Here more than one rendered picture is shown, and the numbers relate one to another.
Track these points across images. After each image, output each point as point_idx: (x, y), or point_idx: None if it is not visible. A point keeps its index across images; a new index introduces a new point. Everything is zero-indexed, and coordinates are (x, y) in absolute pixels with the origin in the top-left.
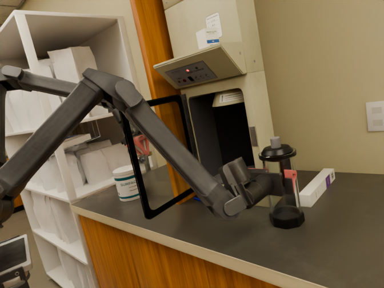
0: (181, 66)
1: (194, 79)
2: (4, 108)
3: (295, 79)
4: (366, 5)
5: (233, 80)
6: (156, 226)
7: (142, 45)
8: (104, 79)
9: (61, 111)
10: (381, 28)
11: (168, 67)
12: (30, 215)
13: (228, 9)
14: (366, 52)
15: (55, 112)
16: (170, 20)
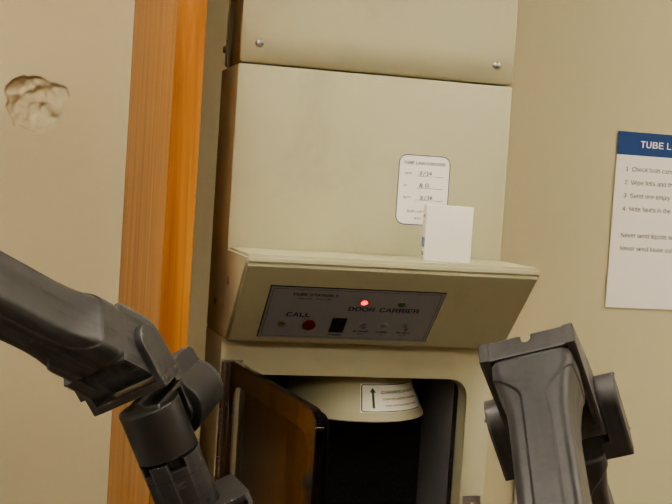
0: (358, 287)
1: (348, 328)
2: None
3: None
4: (550, 213)
5: (445, 357)
6: None
7: (182, 160)
8: (585, 364)
9: (580, 459)
10: (570, 274)
11: (312, 277)
12: None
13: (483, 166)
14: (535, 318)
15: (578, 463)
16: (258, 104)
